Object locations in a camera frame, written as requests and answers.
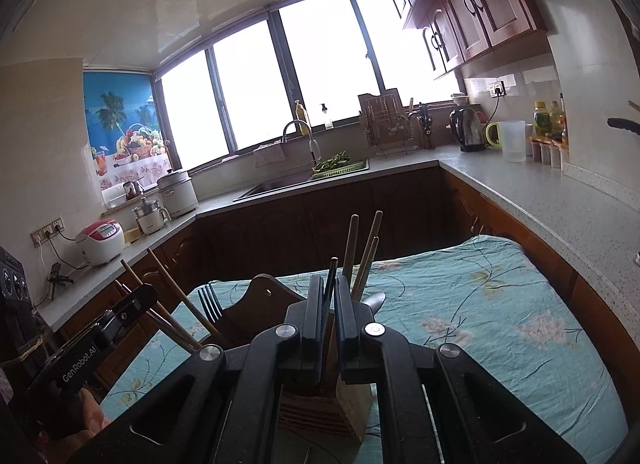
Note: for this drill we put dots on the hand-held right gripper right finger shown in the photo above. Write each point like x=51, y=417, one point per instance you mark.
x=342, y=324

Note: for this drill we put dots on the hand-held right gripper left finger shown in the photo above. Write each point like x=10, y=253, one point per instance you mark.
x=315, y=319

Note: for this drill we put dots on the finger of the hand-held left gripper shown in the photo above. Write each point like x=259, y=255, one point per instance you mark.
x=132, y=306

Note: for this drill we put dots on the wooden chopstick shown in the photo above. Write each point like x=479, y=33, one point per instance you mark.
x=175, y=281
x=366, y=264
x=351, y=239
x=129, y=269
x=372, y=234
x=120, y=287

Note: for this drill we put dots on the dark grey chopstick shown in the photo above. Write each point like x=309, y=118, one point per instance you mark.
x=331, y=274

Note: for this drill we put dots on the wooden utensil holder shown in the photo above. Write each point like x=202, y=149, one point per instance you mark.
x=350, y=404

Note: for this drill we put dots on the person's left hand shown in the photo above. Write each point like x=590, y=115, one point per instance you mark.
x=92, y=419

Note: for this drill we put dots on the metal spoon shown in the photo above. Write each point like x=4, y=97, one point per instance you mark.
x=374, y=303

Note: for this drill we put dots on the red and white rice cooker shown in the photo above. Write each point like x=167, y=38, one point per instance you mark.
x=100, y=244

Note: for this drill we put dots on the dark metal fork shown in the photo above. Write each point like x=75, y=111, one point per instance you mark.
x=210, y=301

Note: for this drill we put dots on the small electric cooking pot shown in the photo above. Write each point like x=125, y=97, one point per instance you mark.
x=150, y=219

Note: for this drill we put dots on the row of wooden base cabinets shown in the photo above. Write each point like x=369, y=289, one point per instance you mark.
x=300, y=224

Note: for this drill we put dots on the white plastic container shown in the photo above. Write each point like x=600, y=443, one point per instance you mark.
x=114, y=196

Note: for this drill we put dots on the large white steamer pot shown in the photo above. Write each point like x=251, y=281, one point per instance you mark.
x=179, y=194

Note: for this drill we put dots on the teal floral tablecloth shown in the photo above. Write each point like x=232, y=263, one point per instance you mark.
x=475, y=319

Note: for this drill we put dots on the kitchen sink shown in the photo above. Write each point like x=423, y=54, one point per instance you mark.
x=280, y=186

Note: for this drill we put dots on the green strainer basket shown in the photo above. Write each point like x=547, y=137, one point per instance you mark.
x=345, y=170

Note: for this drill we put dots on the green leafy vegetables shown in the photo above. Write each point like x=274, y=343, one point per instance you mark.
x=332, y=161

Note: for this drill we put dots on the pink dish cloth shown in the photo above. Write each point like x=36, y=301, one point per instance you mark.
x=269, y=155

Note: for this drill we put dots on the chrome faucet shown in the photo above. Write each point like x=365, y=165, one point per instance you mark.
x=312, y=146

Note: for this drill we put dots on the beach and fruit poster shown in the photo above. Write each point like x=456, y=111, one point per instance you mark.
x=125, y=114

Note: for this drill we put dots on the yellow dish soap bottle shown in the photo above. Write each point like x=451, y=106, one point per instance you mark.
x=301, y=121

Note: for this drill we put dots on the clear pump bottle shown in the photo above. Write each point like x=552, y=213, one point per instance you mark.
x=327, y=120

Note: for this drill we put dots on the knife block with knives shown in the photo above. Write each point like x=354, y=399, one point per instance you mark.
x=426, y=126

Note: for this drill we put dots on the wooden cutting board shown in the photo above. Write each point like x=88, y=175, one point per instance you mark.
x=370, y=96

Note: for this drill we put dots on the steel electric kettle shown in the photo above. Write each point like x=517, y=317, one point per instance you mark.
x=467, y=131

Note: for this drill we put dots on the dark framed window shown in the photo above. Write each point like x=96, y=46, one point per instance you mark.
x=300, y=84

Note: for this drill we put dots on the pink plastic container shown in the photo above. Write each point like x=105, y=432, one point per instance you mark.
x=481, y=119

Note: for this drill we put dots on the small white bowl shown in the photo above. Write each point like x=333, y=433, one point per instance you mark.
x=459, y=99

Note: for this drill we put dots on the white spice jar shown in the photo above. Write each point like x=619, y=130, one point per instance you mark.
x=536, y=151
x=556, y=156
x=546, y=154
x=564, y=160

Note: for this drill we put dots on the green label oil bottle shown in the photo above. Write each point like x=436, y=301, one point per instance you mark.
x=541, y=120

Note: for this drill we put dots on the yellow oil bottle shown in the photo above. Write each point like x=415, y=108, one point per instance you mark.
x=556, y=121

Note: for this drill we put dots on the dark sauce bottle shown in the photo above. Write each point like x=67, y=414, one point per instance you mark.
x=562, y=114

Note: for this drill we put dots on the wooden spatula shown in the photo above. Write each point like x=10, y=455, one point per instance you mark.
x=634, y=105

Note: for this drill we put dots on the beige wall outlet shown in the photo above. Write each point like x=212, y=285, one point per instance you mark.
x=47, y=230

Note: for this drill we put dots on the white wall outlet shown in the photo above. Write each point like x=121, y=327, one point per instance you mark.
x=496, y=88

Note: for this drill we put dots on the row of wooden wall cabinets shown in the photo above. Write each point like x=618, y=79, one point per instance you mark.
x=465, y=4

